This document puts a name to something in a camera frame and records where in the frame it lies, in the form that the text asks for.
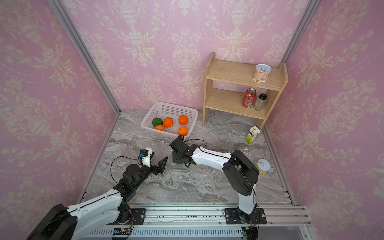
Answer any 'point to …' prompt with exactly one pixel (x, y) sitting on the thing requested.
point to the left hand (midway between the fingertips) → (161, 156)
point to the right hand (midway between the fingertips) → (178, 156)
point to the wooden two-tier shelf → (230, 100)
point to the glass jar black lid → (260, 102)
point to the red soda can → (249, 97)
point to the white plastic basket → (154, 109)
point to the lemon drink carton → (254, 131)
